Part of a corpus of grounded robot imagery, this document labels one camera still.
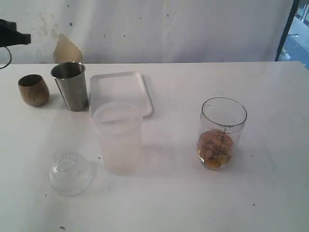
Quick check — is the brown wooden cup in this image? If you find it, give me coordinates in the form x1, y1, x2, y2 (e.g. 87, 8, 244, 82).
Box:
18, 74, 50, 107

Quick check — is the stainless steel cup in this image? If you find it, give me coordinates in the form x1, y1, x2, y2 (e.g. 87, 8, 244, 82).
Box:
51, 62, 88, 112

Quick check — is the clear plastic dome lid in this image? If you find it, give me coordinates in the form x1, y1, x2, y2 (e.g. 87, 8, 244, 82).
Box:
49, 150, 93, 197

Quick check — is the clear measuring beaker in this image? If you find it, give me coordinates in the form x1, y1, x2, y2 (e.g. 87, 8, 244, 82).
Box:
197, 97, 248, 169

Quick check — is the white rectangular tray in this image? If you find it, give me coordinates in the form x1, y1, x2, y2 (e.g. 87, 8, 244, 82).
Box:
89, 72, 154, 118

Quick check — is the translucent plastic container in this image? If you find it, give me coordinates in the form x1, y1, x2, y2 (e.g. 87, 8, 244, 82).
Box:
91, 102, 143, 174

